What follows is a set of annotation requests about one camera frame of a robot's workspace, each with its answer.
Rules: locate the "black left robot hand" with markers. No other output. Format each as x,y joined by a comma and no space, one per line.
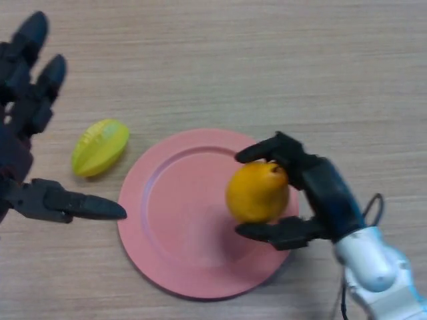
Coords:
15,146

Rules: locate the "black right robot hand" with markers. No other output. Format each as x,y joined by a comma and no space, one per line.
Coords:
330,196

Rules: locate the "yellow orange pear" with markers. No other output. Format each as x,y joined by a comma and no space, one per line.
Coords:
257,193

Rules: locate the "yellow green starfruit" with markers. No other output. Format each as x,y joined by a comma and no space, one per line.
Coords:
98,150

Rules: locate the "pink round plate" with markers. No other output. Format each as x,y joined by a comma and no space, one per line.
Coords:
180,213

